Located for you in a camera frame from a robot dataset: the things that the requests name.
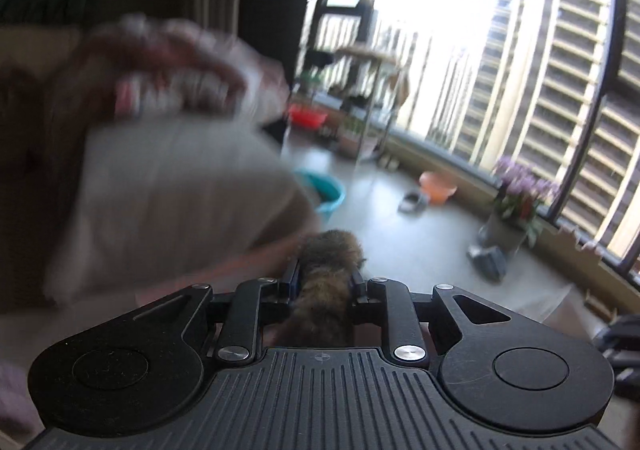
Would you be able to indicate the red plastic basin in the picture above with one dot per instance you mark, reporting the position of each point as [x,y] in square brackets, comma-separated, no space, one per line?
[306,117]

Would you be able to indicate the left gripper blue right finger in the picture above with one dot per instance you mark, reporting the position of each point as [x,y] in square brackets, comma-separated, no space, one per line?
[387,304]

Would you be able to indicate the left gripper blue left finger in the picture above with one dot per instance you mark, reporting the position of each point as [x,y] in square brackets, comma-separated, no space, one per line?
[253,305]

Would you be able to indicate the orange plastic basin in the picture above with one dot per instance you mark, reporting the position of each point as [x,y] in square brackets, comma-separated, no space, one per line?
[436,187]

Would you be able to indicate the brown furry tail toy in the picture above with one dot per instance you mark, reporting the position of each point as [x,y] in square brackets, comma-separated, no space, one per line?
[320,314]

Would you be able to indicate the teal plastic basin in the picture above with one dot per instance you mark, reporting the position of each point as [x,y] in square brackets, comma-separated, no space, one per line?
[328,190]

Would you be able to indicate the potted flowering plant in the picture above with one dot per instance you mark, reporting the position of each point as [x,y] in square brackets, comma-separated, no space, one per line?
[514,214]

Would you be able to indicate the beige covered sofa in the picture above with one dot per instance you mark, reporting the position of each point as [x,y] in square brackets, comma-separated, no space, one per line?
[130,203]

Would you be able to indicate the blue striped slipper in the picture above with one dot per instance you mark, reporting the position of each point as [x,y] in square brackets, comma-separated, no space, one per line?
[489,262]

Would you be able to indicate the lilac knitted soft object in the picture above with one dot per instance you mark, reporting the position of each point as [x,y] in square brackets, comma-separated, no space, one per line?
[18,413]

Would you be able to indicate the metal plant shelf rack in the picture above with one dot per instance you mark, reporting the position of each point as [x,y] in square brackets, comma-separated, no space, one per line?
[361,89]

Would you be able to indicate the pink floral blanket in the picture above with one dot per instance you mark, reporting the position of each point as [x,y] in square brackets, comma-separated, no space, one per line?
[140,66]

